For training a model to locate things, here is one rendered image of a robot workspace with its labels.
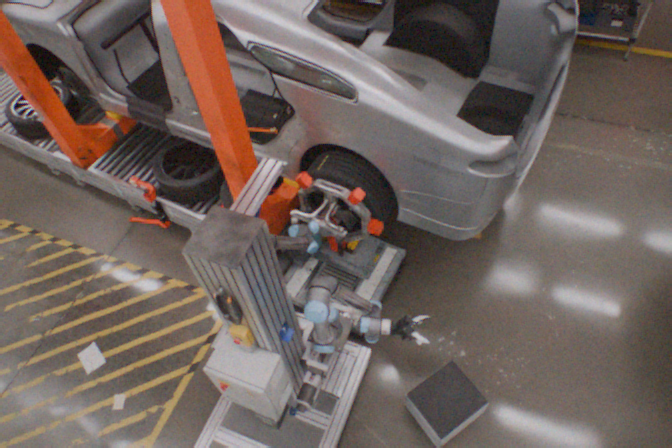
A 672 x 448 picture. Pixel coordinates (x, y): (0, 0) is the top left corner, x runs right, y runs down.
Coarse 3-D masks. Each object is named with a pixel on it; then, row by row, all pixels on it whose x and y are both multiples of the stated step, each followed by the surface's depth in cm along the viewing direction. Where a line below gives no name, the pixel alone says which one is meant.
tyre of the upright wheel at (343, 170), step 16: (320, 160) 343; (336, 160) 335; (352, 160) 334; (320, 176) 335; (336, 176) 327; (352, 176) 327; (368, 176) 331; (368, 192) 328; (384, 192) 338; (368, 208) 335; (384, 208) 341
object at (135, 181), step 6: (132, 180) 430; (138, 180) 430; (138, 186) 435; (144, 186) 427; (150, 186) 426; (144, 198) 421; (150, 198) 419; (144, 222) 457; (150, 222) 455; (156, 222) 454; (168, 222) 452
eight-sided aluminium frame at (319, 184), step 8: (312, 184) 337; (320, 184) 330; (328, 184) 330; (304, 192) 344; (328, 192) 329; (336, 192) 325; (344, 192) 325; (304, 200) 354; (344, 200) 326; (304, 208) 360; (352, 208) 329; (360, 208) 332; (360, 216) 331; (368, 216) 332; (360, 232) 355; (368, 232) 347; (344, 240) 366; (352, 240) 361
